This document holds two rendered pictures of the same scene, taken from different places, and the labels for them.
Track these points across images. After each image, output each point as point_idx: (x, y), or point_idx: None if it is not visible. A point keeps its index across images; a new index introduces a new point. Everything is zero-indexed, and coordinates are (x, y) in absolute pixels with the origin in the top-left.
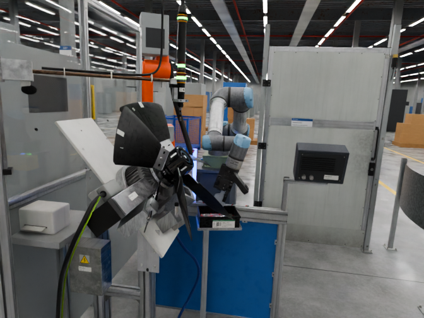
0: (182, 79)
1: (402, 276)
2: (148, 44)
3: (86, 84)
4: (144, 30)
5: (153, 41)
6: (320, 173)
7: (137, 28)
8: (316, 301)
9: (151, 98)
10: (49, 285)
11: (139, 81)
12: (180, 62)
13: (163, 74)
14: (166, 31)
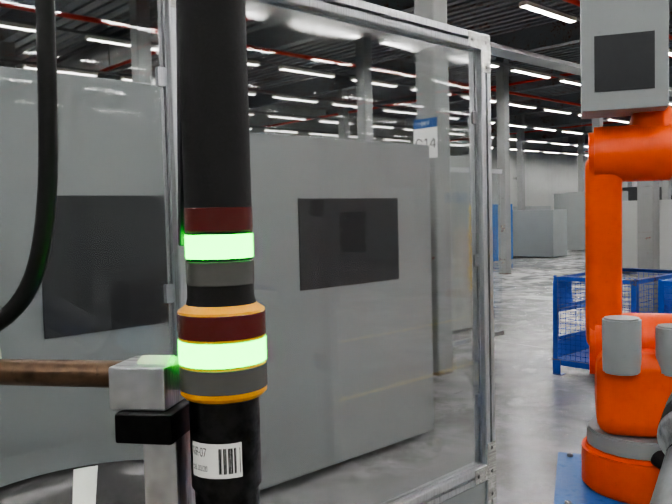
0: (200, 369)
1: None
2: (603, 83)
3: (177, 276)
4: (589, 46)
5: (619, 72)
6: None
7: (466, 40)
8: None
9: (617, 237)
10: None
11: (481, 221)
12: (187, 223)
13: (652, 164)
14: (660, 35)
